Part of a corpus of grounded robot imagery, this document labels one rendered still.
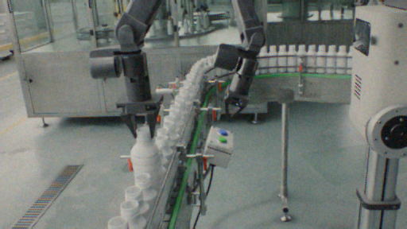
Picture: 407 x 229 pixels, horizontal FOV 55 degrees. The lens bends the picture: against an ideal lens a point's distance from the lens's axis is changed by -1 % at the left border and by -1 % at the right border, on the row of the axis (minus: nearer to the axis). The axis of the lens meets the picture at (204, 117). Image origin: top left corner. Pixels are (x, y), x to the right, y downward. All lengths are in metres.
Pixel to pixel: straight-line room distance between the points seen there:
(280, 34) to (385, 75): 5.11
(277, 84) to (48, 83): 2.99
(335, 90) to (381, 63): 1.47
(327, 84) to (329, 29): 3.75
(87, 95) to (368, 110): 3.86
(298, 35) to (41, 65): 3.62
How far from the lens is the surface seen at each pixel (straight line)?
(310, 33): 6.20
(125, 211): 0.83
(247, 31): 1.15
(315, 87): 2.53
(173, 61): 4.30
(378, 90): 1.10
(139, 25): 0.86
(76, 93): 4.71
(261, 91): 2.52
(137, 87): 0.89
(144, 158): 0.95
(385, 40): 1.06
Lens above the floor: 1.60
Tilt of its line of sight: 20 degrees down
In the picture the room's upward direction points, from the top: 3 degrees counter-clockwise
